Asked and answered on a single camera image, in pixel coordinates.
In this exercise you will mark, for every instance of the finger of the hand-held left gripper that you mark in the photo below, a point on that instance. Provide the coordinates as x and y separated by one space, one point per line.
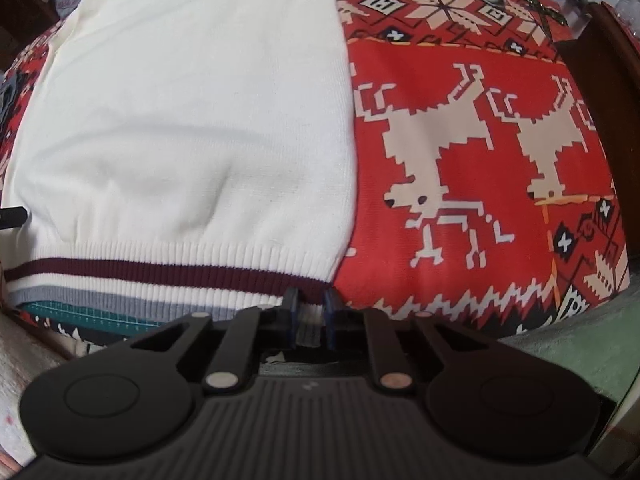
12 216

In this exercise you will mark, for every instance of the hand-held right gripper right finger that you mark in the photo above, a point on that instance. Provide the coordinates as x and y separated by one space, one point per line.
330 320

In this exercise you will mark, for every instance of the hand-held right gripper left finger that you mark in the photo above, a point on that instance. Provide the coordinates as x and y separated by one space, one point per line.
295 320

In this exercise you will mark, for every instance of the white knit vest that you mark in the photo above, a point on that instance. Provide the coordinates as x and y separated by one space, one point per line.
190 110

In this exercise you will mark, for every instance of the green cutting mat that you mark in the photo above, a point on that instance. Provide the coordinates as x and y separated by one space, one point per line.
75 310

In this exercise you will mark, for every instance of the pale green bed sheet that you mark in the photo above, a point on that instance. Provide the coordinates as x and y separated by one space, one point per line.
565 340

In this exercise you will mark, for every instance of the red patterned blanket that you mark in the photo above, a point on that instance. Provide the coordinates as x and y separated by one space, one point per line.
450 60

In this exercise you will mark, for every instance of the dark wooden side table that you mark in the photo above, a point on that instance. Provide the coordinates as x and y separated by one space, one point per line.
600 85

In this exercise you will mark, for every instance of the red gift box green ribbon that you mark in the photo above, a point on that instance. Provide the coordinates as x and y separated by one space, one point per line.
535 0

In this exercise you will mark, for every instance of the clear drinking glass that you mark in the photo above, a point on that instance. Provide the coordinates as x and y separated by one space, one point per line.
627 10

